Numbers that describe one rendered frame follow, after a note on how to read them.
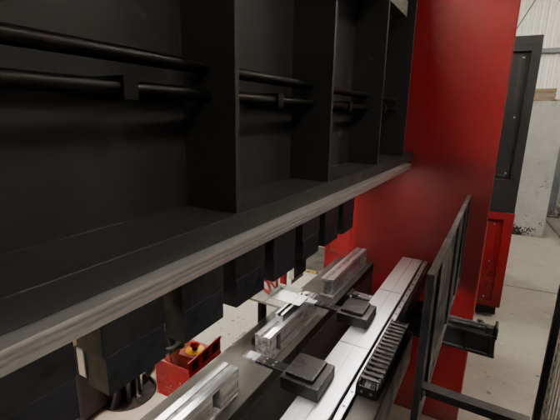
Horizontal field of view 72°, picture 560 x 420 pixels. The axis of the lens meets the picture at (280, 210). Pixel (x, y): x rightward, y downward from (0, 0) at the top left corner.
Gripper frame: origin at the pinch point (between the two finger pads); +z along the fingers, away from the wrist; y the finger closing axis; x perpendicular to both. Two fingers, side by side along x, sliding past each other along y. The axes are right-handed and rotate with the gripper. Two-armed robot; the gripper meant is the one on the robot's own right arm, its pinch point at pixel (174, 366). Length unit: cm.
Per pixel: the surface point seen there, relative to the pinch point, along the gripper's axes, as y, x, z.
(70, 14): 64, -60, -92
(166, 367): 0.7, -4.4, -2.5
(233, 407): 39.8, -18.8, -1.4
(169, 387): -0.5, -4.3, 6.1
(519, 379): 119, 173, 108
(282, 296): 36.6, 27.9, -15.5
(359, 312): 68, 23, -11
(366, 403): 78, -15, -5
